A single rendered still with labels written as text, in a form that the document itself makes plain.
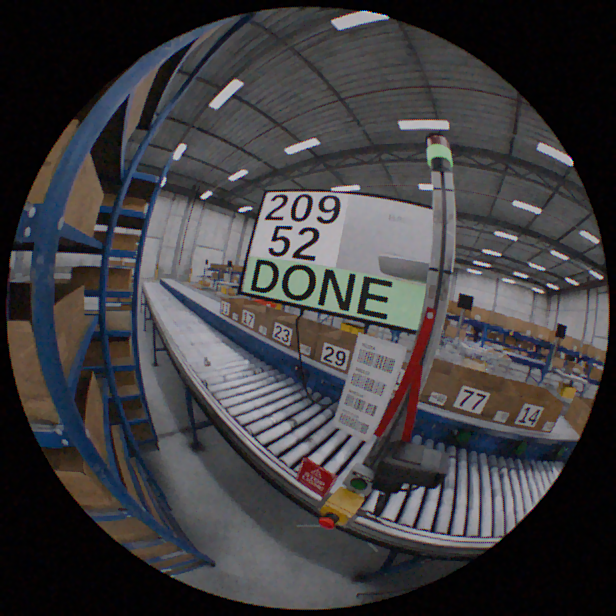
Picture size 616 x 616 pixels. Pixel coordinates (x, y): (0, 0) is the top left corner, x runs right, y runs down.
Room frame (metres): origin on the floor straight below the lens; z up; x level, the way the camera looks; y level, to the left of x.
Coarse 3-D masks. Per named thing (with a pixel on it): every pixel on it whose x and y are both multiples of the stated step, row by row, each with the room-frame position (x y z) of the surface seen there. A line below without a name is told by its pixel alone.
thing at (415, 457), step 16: (400, 448) 0.20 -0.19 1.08; (416, 448) 0.19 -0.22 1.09; (384, 464) 0.18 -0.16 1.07; (400, 464) 0.17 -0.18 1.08; (416, 464) 0.16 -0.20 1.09; (432, 464) 0.15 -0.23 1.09; (384, 480) 0.18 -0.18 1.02; (400, 480) 0.16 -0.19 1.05; (416, 480) 0.14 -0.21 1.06; (432, 480) 0.13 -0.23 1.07
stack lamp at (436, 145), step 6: (432, 138) 0.24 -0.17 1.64; (438, 138) 0.24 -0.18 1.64; (444, 138) 0.23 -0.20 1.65; (426, 144) 0.27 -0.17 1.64; (432, 144) 0.25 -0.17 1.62; (438, 144) 0.24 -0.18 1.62; (444, 144) 0.23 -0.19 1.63; (432, 150) 0.25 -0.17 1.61; (438, 150) 0.24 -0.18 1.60; (444, 150) 0.23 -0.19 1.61; (432, 156) 0.25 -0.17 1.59; (444, 156) 0.23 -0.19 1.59; (450, 156) 0.24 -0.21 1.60
